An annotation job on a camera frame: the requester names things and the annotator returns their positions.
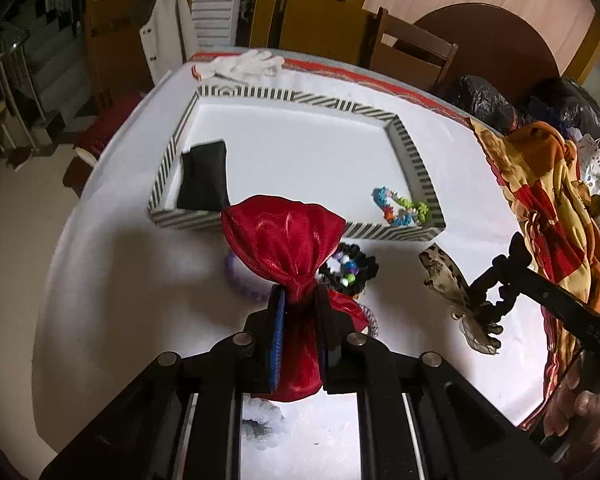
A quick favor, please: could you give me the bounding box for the clear plastic bag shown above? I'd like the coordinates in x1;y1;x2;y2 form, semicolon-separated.
572;132;600;201

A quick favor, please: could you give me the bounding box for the white jacket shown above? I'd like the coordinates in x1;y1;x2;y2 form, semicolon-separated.
139;0;201;86

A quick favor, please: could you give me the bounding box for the dark wooden chair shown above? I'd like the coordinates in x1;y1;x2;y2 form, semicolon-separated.
367;7;460;96

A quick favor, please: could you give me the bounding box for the red cushioned chair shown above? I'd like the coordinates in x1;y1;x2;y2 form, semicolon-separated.
62;92;146;196

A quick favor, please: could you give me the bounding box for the black fabric pouch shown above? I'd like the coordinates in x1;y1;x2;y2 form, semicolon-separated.
176;140;232;212

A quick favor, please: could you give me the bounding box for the red satin bow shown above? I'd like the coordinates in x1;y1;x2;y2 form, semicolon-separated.
221;196;371;403

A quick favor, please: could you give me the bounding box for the colourful flower bead bracelet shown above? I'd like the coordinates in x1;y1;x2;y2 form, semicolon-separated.
371;186;431;227

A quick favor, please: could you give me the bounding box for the purple bead bracelet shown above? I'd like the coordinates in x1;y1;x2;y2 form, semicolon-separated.
223;252;276;303

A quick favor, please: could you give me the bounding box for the white cotton glove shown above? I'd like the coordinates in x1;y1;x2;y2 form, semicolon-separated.
192;49;286;82

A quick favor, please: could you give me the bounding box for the white fluffy scrunchie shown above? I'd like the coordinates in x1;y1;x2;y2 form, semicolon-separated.
241;400;287;448

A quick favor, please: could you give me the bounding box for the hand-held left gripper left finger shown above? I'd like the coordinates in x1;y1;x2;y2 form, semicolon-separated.
40;285;288;480

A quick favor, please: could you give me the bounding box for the light wooden chair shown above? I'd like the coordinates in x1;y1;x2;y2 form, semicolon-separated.
279;0;381;66

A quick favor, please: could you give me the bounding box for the orange floral cloth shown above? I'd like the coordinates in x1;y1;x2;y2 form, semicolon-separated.
470;119;600;428

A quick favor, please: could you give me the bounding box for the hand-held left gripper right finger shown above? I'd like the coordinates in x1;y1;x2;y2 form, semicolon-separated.
314;284;563;480

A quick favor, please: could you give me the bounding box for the black scrunchie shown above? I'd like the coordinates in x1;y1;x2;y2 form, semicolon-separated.
319;242;381;296

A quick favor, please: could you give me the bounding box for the brown patterned bow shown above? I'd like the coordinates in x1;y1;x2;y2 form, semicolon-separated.
419;242;503;357

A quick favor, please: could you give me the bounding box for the red patterned tablecloth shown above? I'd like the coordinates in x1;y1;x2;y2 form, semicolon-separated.
195;50;481;126

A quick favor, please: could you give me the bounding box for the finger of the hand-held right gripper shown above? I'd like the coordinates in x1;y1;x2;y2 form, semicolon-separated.
467;272;521;336
491;232;536;281

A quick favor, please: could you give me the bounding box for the round brown table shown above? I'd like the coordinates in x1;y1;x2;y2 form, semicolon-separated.
412;2;561;91

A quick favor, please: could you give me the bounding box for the person's right hand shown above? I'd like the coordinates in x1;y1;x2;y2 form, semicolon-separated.
544;355;600;448

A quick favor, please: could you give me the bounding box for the striped jewelry tray box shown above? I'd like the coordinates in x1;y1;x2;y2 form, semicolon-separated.
147;84;447;243

